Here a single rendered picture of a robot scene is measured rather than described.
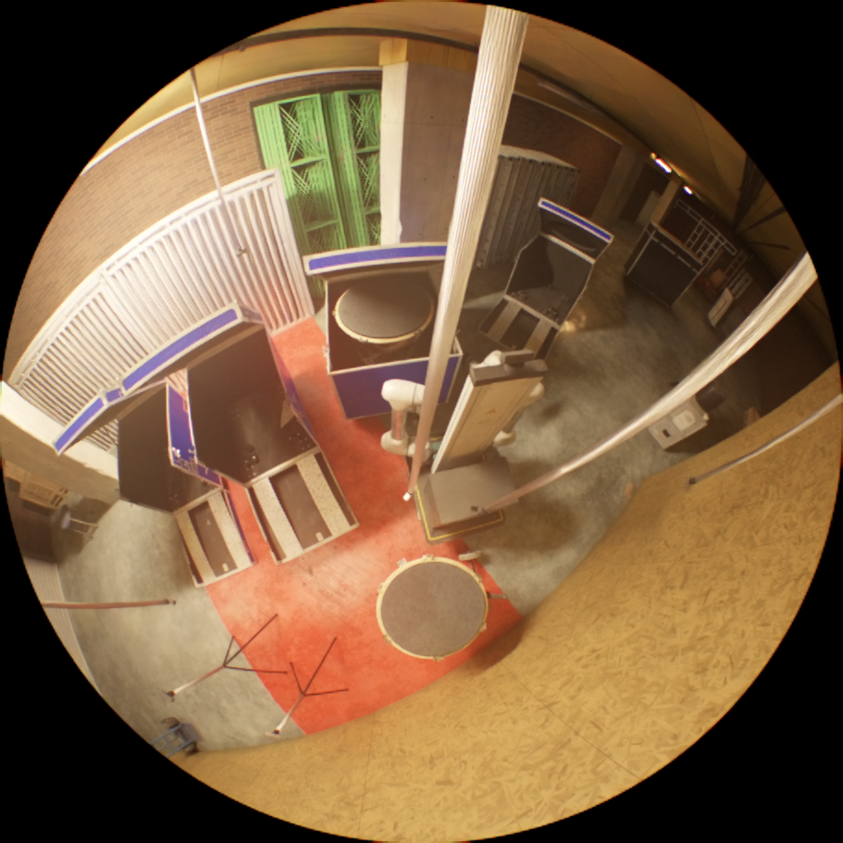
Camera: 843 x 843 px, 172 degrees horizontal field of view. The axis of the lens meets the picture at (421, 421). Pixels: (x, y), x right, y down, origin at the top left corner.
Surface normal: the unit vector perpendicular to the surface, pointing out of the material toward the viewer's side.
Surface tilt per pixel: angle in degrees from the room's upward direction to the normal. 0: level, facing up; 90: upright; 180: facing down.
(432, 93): 90
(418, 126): 90
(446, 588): 0
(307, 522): 2
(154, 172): 90
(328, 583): 0
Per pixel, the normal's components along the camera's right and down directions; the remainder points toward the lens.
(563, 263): -0.56, 0.73
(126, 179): 0.57, 0.76
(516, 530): 0.07, -0.42
